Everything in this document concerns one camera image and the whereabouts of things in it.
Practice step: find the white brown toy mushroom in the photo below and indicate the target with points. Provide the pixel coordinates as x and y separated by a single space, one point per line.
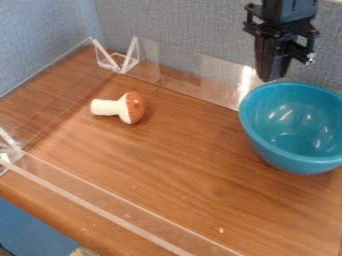
130 107

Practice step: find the clear acrylic back barrier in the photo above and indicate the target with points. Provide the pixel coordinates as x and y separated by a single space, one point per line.
183 72

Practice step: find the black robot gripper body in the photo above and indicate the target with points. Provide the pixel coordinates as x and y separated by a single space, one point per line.
283 21

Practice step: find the blue plastic bowl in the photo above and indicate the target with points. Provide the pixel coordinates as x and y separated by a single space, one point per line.
293 123

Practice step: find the clear acrylic barrier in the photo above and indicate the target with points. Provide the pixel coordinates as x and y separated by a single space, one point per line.
146 224
183 72
68 53

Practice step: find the clear acrylic left barrier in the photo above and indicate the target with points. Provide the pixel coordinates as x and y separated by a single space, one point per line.
68 53

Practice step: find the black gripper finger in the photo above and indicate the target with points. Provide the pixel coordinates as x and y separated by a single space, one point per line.
279 63
263 57

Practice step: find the clear acrylic front barrier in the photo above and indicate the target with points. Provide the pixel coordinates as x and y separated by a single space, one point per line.
146 224

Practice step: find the clear acrylic left bracket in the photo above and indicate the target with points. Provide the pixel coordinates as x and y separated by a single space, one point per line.
10 148

